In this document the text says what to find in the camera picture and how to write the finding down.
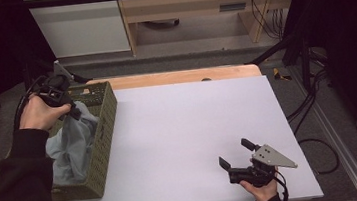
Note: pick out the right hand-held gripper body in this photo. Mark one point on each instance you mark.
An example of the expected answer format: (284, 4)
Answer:
(263, 167)

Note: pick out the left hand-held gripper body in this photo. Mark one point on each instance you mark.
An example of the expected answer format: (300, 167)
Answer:
(54, 88)

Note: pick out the olive green plastic basket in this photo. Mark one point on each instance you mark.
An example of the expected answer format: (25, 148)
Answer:
(101, 135)

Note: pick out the grey cloth garment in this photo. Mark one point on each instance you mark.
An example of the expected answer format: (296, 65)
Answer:
(72, 148)

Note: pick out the person's right hand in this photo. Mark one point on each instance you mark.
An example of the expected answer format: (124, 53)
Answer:
(262, 190)

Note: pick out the person's left hand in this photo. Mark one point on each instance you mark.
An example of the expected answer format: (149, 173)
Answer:
(39, 113)

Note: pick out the white table mat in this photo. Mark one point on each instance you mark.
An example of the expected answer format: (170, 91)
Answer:
(184, 140)

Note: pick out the white cabinet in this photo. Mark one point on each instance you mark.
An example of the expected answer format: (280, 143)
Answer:
(79, 22)

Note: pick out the yellow black floor tape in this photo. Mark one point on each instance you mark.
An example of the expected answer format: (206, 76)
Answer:
(280, 75)

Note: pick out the black stand leg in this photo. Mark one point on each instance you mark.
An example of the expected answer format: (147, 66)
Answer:
(273, 50)

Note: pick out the wooden desk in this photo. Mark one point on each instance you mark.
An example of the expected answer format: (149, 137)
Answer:
(203, 7)

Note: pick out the metal floor rail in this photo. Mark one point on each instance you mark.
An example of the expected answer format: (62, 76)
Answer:
(338, 144)

